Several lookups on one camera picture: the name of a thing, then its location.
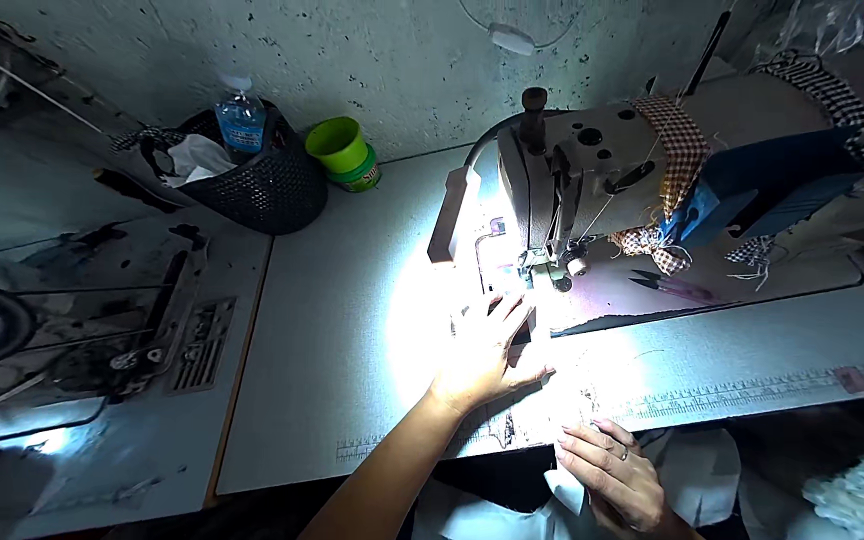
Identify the person's right hand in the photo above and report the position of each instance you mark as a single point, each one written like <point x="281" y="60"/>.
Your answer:
<point x="631" y="484"/>

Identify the person's left ring finger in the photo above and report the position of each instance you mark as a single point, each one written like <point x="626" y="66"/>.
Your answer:
<point x="487" y="302"/>

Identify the person's left index finger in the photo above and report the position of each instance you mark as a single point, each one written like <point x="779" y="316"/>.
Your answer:
<point x="520" y="316"/>

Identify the person's left little finger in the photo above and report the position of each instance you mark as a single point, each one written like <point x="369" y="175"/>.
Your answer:
<point x="458" y="319"/>

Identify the printed measuring tape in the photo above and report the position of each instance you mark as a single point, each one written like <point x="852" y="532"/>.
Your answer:
<point x="739" y="394"/>

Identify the person's left hand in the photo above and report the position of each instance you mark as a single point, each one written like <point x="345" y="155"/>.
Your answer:
<point x="475" y="364"/>

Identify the person's left forearm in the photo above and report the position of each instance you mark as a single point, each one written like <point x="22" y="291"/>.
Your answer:
<point x="394" y="472"/>

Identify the sewing machine with black handwheel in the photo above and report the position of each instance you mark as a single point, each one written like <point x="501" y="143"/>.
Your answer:
<point x="72" y="330"/>

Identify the person's right little finger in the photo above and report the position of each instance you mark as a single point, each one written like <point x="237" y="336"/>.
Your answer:
<point x="616" y="432"/>

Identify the grey sewing table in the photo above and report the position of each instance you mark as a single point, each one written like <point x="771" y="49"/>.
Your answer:
<point x="312" y="337"/>

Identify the person's right forearm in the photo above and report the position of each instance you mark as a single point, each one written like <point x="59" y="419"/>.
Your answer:
<point x="668" y="529"/>

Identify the green container with label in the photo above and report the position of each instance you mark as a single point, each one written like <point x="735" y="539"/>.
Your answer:
<point x="361" y="176"/>

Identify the white fabric strip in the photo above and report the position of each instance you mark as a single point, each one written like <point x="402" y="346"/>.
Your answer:
<point x="568" y="487"/>

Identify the clear plastic bag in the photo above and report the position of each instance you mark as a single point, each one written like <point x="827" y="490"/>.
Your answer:
<point x="822" y="26"/>

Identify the black woven basket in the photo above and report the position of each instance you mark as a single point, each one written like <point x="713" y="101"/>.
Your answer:
<point x="267" y="187"/>

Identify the clear bottle with blue label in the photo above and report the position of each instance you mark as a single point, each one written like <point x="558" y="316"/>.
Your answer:
<point x="242" y="131"/>

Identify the grey table with wooden edge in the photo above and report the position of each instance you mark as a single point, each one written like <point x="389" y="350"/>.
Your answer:
<point x="139" y="442"/>

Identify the red-brown checkered cloth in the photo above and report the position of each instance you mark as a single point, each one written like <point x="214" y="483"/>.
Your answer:
<point x="676" y="142"/>

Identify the beige sewing machine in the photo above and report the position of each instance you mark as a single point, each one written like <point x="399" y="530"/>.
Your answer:
<point x="589" y="172"/>

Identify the pile of white fabric pieces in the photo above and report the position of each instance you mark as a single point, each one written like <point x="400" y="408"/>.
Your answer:
<point x="863" y="491"/>

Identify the person's left thumb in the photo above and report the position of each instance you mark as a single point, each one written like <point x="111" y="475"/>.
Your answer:
<point x="531" y="372"/>

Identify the white crumpled cloth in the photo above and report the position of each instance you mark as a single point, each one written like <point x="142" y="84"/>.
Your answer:
<point x="203" y="156"/>

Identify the person's legs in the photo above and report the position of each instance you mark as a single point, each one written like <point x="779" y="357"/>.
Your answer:
<point x="477" y="517"/>

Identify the pinkish tape patch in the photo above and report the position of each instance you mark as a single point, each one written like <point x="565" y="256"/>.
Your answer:
<point x="852" y="379"/>

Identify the person's right middle finger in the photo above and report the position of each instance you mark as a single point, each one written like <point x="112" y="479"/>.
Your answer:
<point x="586" y="451"/>

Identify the green plastic cup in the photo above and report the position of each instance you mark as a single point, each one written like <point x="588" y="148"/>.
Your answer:
<point x="334" y="146"/>

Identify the black-white checkered cloth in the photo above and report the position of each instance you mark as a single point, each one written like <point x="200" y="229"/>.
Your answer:
<point x="829" y="86"/>

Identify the blue box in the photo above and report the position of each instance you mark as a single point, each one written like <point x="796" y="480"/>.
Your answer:
<point x="766" y="184"/>

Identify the person's right ring finger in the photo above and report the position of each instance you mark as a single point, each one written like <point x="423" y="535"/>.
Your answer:
<point x="598" y="441"/>

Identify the person's right index finger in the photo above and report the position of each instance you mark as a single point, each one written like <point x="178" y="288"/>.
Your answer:
<point x="580" y="467"/>

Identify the person's left middle finger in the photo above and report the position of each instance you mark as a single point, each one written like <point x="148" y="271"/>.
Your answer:
<point x="508" y="304"/>

